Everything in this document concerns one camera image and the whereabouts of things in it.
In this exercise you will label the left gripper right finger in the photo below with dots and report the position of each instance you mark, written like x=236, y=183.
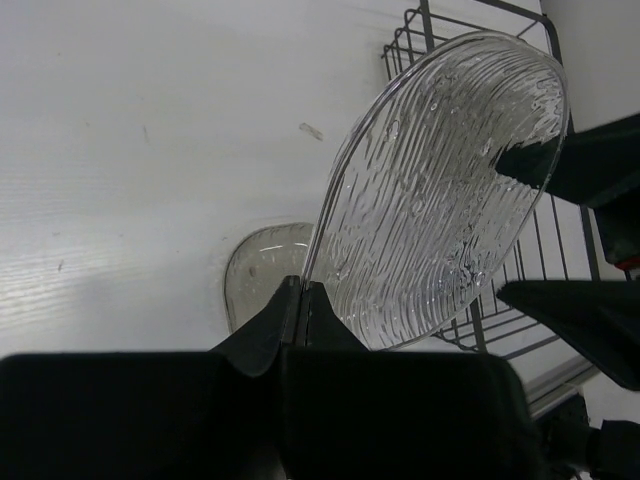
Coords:
x=351, y=413

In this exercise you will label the smoky glass plate near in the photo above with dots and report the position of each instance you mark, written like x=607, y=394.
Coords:
x=257, y=266

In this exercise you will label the aluminium rail front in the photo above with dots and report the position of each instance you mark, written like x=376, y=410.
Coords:
x=549, y=390

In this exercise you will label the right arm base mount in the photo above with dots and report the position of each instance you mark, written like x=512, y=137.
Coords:
x=575, y=450

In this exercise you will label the grey wire dish rack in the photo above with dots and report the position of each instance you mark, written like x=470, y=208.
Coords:
x=554, y=245

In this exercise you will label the clear glass plate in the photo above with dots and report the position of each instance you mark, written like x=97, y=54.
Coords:
x=433, y=185

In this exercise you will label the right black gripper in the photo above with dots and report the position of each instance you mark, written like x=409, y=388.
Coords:
x=599, y=319

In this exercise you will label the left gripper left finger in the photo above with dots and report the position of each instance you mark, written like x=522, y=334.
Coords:
x=147, y=415

